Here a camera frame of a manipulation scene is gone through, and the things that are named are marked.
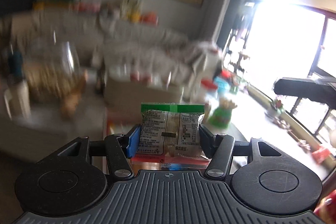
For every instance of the stuffed toys row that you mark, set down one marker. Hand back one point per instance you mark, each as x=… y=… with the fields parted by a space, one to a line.
x=129 y=10

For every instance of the beige round container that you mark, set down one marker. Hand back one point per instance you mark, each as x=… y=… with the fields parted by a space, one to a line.
x=126 y=97

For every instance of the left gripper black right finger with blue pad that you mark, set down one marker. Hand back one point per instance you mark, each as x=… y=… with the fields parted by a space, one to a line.
x=219 y=149

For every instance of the grey covered sofa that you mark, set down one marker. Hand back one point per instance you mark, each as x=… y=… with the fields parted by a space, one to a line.
x=99 y=38

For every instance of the red lid plastic jar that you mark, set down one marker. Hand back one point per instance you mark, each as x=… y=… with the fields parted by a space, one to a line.
x=206 y=93

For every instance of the small potted plant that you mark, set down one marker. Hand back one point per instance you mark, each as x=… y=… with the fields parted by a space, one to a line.
x=275 y=109

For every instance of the glass jar with nuts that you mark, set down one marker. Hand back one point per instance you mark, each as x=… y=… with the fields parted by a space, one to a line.
x=51 y=67

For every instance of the green base snack jar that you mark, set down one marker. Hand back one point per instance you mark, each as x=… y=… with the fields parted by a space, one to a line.
x=221 y=116

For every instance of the blue snack bag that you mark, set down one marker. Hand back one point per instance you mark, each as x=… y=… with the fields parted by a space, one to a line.
x=199 y=165

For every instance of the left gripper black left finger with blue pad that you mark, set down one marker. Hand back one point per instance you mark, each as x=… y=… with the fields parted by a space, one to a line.
x=120 y=148

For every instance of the green white snack packet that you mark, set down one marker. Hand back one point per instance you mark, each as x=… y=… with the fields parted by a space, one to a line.
x=171 y=130

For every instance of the pink cardboard gift box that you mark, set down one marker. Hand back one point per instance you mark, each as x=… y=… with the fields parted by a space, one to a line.
x=128 y=128

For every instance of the red apples tray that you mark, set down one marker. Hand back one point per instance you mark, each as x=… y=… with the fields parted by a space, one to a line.
x=133 y=73

